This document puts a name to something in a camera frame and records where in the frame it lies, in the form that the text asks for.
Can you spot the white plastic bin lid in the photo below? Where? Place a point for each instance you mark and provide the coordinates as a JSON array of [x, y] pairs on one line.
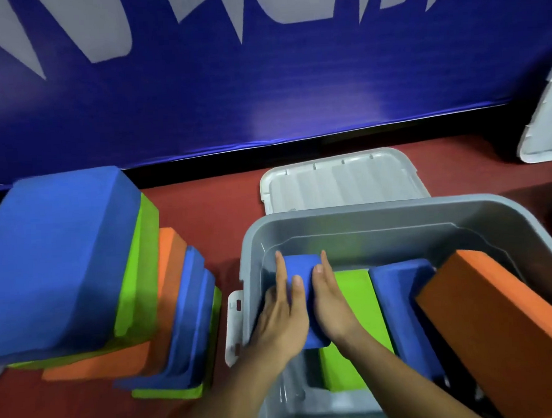
[[343, 180], [548, 123]]

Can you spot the person's left forearm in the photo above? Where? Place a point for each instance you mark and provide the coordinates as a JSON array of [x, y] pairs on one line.
[[239, 393]]

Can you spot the grey plastic storage bin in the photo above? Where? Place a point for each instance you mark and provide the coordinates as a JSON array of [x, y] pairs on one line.
[[396, 221]]

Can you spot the person's right forearm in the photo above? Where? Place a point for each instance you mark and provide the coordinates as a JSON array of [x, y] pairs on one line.
[[405, 384]]

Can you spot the person's left hand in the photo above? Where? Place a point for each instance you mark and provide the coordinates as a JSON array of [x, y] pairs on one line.
[[277, 322]]

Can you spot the green foam block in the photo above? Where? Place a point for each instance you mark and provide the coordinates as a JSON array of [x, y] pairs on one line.
[[184, 392], [360, 296], [143, 278]]

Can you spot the large blue foam block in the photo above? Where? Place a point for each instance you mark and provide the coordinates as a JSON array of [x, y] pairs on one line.
[[57, 259]]

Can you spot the small blue foam block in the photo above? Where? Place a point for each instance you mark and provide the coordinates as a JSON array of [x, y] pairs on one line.
[[303, 264]]

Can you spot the person's right thumb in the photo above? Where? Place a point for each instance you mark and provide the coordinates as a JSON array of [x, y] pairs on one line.
[[317, 282]]

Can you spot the person's left thumb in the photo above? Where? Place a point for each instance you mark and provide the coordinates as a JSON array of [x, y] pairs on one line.
[[299, 294]]

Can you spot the person's right hand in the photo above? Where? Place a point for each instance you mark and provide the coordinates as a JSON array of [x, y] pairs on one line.
[[337, 314]]

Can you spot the blue banner with white shapes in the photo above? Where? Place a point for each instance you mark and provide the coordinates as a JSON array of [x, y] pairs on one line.
[[250, 78]]

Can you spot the orange foam block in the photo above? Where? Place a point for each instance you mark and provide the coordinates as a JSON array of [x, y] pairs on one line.
[[169, 286], [503, 323]]

